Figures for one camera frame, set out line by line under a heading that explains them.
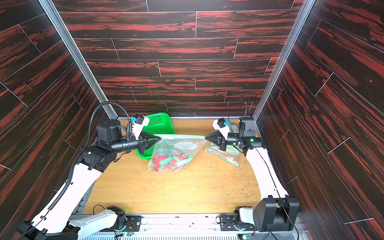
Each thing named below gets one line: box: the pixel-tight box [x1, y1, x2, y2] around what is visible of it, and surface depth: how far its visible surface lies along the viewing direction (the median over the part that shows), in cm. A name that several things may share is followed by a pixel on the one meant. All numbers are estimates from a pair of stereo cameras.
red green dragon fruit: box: [152, 152, 194, 172], surface depth 79 cm
